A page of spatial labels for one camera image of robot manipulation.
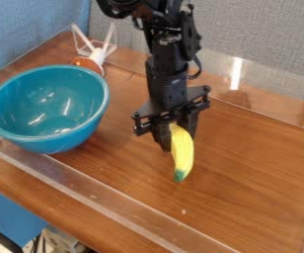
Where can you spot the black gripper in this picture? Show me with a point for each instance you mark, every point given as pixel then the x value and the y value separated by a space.
pixel 152 113

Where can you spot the yellow wedge object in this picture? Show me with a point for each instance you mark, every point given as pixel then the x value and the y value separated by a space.
pixel 183 151

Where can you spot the blue bowl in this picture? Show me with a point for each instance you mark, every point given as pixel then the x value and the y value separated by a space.
pixel 52 107

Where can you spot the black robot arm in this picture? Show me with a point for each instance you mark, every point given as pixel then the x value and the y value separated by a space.
pixel 167 21

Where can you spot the orange white plunger toy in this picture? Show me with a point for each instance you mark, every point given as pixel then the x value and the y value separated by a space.
pixel 90 60

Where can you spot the clear acrylic back barrier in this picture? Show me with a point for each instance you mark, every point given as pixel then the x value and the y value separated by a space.
pixel 252 85

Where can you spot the clear acrylic barrier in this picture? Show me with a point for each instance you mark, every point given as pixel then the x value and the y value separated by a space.
pixel 252 85
pixel 153 225

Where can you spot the clear acrylic front barrier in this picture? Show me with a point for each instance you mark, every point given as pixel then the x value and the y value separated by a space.
pixel 153 225

